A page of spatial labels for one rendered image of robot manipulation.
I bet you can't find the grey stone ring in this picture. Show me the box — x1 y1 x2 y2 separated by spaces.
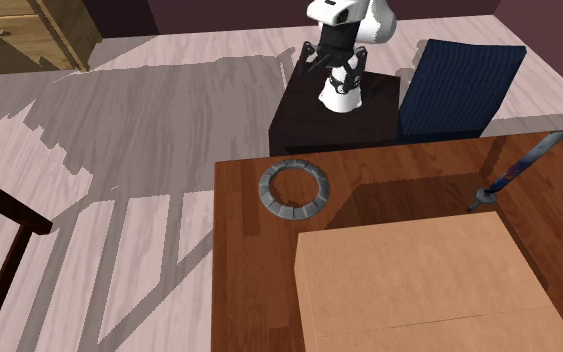
258 158 331 222

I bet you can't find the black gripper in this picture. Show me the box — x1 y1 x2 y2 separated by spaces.
298 22 368 95

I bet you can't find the black robot stand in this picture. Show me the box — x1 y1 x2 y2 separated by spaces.
268 68 402 158

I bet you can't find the dark wooden chair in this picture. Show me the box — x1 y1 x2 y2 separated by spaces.
0 168 55 352

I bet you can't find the dark blue chair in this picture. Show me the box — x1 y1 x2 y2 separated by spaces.
396 38 528 144

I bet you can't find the brown wooden table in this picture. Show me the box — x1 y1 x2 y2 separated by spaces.
211 127 563 352

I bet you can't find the light wooden cabinet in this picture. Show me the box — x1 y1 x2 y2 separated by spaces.
0 0 103 77

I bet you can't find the brown cardboard box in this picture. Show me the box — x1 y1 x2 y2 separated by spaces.
293 210 563 352

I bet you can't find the blue bladed sword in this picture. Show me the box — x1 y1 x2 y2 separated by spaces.
466 129 563 213

